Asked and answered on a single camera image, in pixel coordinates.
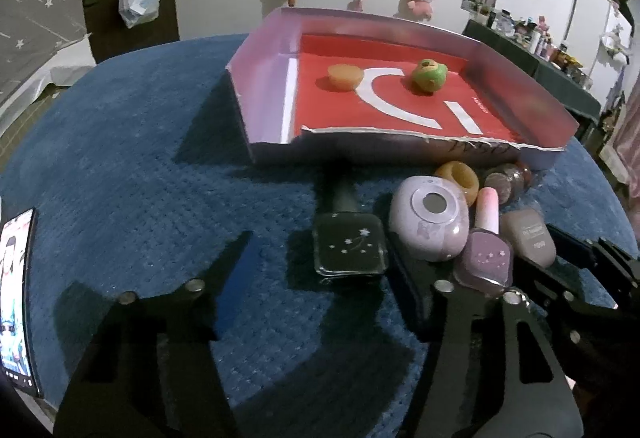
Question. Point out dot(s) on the lilac rounded compact device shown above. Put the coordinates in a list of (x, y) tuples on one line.
[(430, 223)]

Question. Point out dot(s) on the green squishy animal toy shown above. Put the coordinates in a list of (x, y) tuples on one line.
[(429, 75)]

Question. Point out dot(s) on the pink nail polish bottle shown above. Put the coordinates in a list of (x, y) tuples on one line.
[(486, 253)]

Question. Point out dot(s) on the orange round soap disc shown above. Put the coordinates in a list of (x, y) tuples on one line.
[(345, 77)]

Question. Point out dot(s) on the dark green nail polish bottle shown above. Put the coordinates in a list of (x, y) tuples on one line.
[(350, 243)]

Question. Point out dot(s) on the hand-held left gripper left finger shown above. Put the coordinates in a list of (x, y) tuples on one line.
[(234, 260)]

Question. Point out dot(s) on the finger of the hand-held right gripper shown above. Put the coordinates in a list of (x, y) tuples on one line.
[(550, 280), (585, 248)]

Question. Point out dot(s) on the small pink hanging toy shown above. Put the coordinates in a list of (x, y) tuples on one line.
[(357, 3)]

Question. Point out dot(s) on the purple cardboard box red lining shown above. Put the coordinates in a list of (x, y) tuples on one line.
[(400, 98)]

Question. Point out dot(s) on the table with dark cloth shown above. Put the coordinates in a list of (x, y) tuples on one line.
[(545, 83)]

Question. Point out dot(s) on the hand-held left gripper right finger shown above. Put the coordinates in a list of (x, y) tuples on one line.
[(407, 283)]

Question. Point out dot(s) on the row of cosmetic bottles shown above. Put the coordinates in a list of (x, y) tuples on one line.
[(535, 40)]

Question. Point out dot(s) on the smartphone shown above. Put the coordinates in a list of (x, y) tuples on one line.
[(17, 298)]

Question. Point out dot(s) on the pink curtain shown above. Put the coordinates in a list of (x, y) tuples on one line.
[(627, 143)]

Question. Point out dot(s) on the small grey-beige case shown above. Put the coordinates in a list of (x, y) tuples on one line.
[(530, 235)]

